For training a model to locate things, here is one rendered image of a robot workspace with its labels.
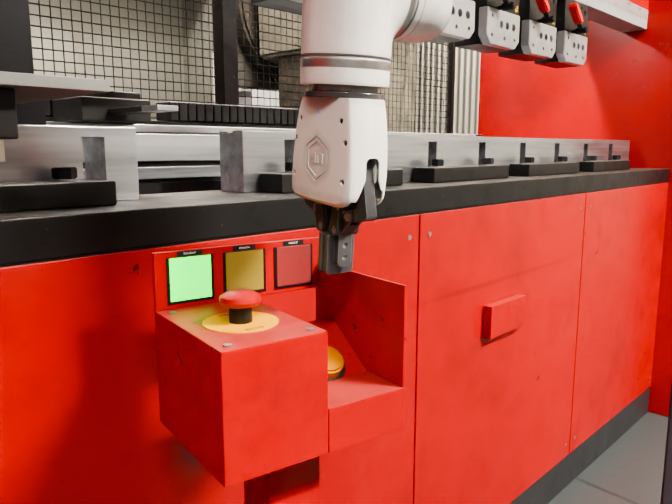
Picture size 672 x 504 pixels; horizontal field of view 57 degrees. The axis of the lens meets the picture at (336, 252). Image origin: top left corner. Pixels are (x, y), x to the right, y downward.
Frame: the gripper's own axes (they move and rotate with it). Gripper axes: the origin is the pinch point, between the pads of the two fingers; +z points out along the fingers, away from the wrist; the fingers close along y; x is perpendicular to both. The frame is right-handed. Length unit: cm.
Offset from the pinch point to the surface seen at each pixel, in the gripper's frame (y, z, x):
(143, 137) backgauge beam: -61, -7, 1
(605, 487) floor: -32, 87, 120
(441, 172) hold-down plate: -41, -2, 54
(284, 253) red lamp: -9.7, 2.4, -0.2
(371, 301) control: 0.6, 5.7, 4.5
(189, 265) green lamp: -9.7, 2.5, -11.5
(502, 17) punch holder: -53, -35, 81
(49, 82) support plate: -5.7, -14.9, -24.6
